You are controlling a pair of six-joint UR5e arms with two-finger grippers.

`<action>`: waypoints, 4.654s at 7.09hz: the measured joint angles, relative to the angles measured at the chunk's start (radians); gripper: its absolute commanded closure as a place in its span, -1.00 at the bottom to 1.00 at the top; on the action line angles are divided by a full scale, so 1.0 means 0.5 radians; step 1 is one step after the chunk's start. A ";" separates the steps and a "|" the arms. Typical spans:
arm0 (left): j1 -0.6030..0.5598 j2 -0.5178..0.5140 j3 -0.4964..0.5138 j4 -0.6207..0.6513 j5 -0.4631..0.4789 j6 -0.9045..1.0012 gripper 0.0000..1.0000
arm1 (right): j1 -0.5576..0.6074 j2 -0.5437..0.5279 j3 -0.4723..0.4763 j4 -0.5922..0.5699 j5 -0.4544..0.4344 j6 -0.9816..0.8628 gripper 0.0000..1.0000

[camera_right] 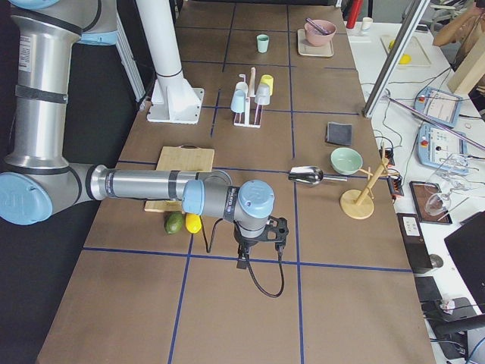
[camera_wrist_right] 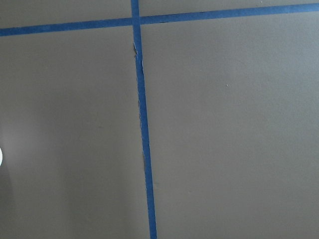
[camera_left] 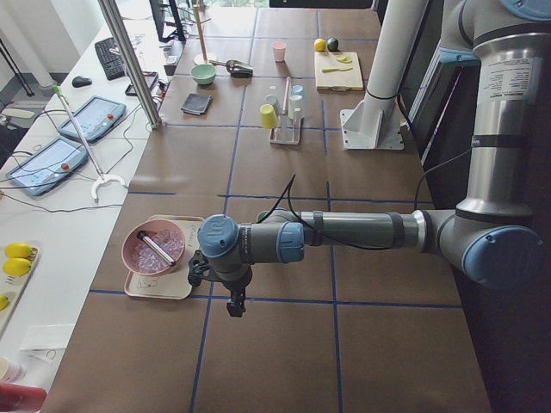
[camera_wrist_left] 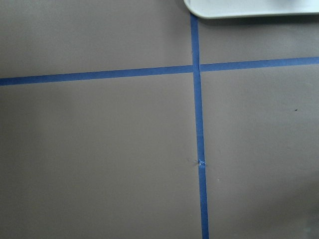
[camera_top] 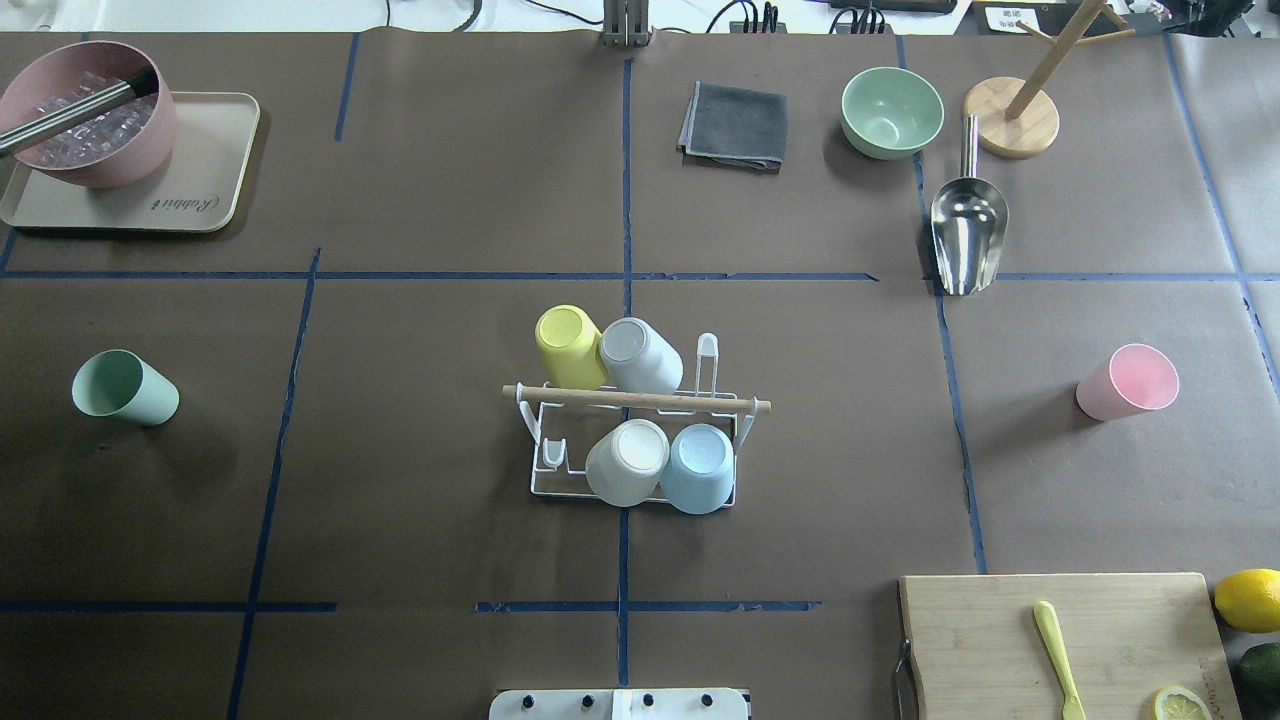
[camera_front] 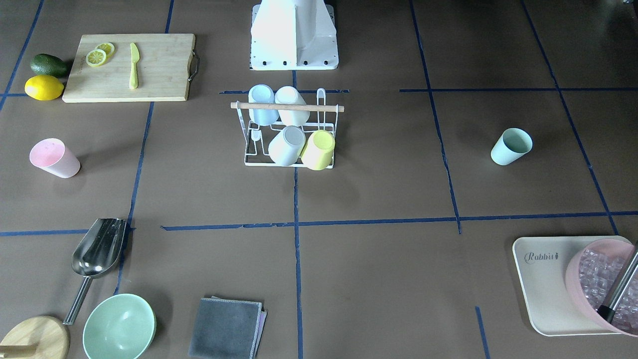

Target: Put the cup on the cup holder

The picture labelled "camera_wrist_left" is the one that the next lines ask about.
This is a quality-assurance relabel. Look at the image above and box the beige serving tray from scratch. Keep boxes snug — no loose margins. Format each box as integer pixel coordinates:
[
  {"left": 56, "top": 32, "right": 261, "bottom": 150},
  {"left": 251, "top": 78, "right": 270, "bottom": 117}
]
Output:
[{"left": 184, "top": 0, "right": 319, "bottom": 19}]

